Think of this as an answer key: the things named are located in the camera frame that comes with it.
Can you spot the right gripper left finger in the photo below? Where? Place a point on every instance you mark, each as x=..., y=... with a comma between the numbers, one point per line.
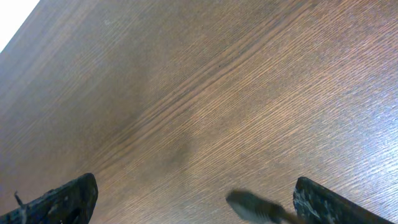
x=71, y=203

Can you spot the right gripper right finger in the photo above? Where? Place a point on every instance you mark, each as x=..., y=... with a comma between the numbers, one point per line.
x=317, y=204

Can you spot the black USB cable long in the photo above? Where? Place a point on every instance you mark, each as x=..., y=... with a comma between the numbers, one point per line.
x=252, y=208

